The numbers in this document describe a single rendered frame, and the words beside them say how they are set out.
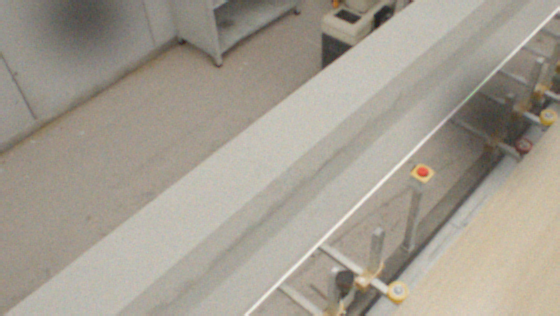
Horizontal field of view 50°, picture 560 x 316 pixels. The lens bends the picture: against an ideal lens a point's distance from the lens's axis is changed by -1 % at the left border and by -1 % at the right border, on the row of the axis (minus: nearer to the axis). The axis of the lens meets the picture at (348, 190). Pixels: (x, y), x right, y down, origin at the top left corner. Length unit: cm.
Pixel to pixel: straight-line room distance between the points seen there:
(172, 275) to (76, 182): 351
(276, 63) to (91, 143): 143
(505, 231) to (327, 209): 190
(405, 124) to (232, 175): 27
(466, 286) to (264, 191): 183
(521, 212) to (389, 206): 122
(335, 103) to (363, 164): 10
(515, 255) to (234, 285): 195
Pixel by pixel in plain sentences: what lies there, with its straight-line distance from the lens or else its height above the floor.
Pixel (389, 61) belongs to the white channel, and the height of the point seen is 246.
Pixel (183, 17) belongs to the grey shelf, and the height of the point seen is 30.
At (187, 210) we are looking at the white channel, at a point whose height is 246.
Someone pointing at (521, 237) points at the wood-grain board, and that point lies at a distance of 255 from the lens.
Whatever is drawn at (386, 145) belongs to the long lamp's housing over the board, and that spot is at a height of 237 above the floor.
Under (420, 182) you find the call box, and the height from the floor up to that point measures 121.
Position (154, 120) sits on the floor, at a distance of 427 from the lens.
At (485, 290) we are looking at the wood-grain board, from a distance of 238.
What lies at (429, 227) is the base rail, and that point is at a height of 70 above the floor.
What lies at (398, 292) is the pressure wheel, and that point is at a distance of 231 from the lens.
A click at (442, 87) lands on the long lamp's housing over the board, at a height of 237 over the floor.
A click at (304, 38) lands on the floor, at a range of 480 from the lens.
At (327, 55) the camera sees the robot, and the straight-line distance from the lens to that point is 377.
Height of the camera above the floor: 292
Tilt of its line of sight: 52 degrees down
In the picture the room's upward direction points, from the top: 3 degrees clockwise
